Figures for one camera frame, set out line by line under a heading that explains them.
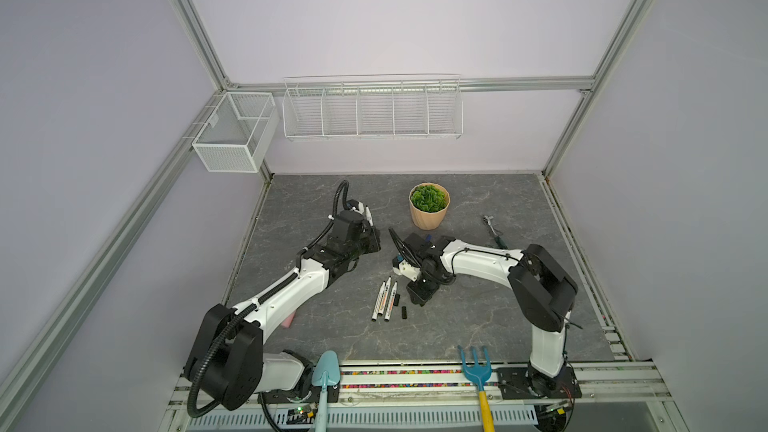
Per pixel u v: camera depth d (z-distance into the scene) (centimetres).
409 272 82
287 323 83
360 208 78
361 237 71
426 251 68
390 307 86
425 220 98
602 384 76
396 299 88
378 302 87
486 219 105
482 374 74
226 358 41
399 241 75
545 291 49
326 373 74
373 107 103
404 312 85
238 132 101
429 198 97
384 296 89
